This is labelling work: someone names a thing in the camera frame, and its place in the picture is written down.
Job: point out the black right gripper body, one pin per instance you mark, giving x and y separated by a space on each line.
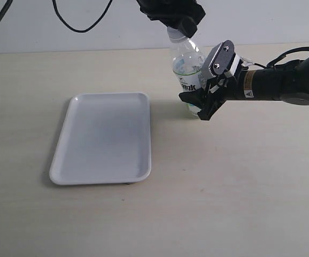
220 88

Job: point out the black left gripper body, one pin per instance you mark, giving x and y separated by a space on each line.
175 14

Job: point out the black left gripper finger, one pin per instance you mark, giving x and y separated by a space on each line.
187 26

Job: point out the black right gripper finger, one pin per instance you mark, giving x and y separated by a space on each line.
196 97
208 107

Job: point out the white bottle cap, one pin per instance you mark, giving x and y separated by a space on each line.
175 36

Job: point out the clear plastic water bottle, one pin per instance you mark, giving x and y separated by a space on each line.
187 62

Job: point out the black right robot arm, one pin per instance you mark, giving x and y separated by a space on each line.
286 78

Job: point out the white rectangular plastic tray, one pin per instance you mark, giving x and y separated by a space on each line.
105 139

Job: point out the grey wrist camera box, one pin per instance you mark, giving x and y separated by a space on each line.
222 60

